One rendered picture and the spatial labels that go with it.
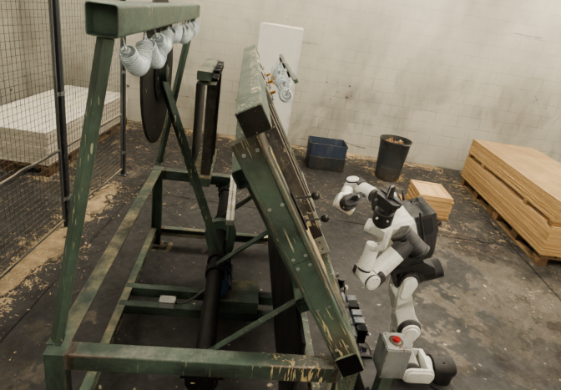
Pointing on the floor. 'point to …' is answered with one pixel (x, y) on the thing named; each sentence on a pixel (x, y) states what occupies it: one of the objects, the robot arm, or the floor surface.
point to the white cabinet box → (291, 38)
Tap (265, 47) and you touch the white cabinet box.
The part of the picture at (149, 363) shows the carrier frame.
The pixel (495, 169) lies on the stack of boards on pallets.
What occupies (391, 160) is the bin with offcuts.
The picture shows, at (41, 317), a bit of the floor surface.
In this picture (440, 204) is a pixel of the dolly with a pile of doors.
